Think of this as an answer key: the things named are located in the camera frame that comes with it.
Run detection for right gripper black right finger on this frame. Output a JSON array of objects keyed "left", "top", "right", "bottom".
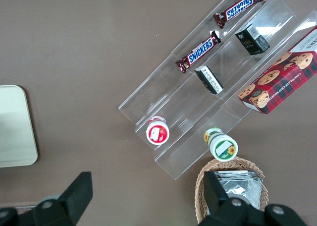
[{"left": 198, "top": 171, "right": 308, "bottom": 226}]

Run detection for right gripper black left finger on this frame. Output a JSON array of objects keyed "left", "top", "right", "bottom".
[{"left": 0, "top": 171, "right": 94, "bottom": 226}]

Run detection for light tan wicker basket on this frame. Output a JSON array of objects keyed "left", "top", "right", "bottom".
[{"left": 194, "top": 156, "right": 269, "bottom": 226}]

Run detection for beige plastic tray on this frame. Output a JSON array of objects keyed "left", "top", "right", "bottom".
[{"left": 0, "top": 84, "right": 39, "bottom": 168}]

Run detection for silver foil packets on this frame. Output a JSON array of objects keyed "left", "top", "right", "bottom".
[{"left": 214, "top": 170, "right": 263, "bottom": 212}]

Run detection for green lid yogurt cup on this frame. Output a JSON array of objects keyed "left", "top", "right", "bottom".
[{"left": 203, "top": 127, "right": 239, "bottom": 162}]

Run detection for red lid yogurt cup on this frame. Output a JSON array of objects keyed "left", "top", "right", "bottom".
[{"left": 145, "top": 115, "right": 170, "bottom": 146}]

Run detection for clear acrylic stepped display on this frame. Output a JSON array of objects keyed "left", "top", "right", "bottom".
[{"left": 117, "top": 0, "right": 317, "bottom": 181}]

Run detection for small black carton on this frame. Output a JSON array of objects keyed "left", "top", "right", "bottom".
[
  {"left": 234, "top": 23, "right": 271, "bottom": 56},
  {"left": 194, "top": 65, "right": 224, "bottom": 95}
]

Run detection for red plaid cookie box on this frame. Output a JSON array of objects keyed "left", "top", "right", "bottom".
[{"left": 237, "top": 25, "right": 317, "bottom": 115}]

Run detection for Snickers chocolate bar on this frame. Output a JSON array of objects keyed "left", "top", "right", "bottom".
[
  {"left": 212, "top": 0, "right": 266, "bottom": 30},
  {"left": 175, "top": 30, "right": 222, "bottom": 74}
]

